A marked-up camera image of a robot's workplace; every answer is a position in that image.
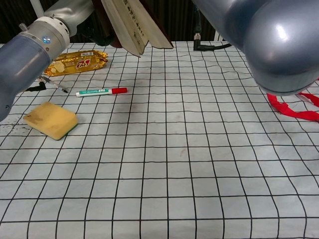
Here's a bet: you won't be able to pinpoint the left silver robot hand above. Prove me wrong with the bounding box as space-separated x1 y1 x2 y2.
44 0 118 47

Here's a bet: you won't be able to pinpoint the paper folding fan red ribs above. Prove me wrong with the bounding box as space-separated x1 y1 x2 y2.
101 0 174 58

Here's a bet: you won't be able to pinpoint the gold biscuit packet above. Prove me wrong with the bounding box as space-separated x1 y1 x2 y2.
44 49 109 77

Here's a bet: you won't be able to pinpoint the black ballpoint pen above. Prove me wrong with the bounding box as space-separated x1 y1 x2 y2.
41 76 69 94

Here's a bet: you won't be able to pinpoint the white marker red cap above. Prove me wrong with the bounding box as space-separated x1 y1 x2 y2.
76 87 128 98

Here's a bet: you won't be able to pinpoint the yellow sponge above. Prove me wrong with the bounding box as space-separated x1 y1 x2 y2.
23 102 79 141

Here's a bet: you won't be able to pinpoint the black-grid checkered tablecloth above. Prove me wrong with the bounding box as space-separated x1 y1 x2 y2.
0 40 319 239

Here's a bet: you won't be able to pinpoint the red ribbon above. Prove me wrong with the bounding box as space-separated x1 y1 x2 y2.
266 91 319 122

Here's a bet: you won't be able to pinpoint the white frame post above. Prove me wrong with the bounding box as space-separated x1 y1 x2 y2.
33 0 45 18

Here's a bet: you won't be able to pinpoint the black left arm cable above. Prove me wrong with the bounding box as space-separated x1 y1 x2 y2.
25 78 47 92

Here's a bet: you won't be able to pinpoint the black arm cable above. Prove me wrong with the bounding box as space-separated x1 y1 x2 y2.
25 78 47 92
193 4 233 52

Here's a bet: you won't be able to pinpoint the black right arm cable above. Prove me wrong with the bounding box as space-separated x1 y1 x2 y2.
193 4 233 52

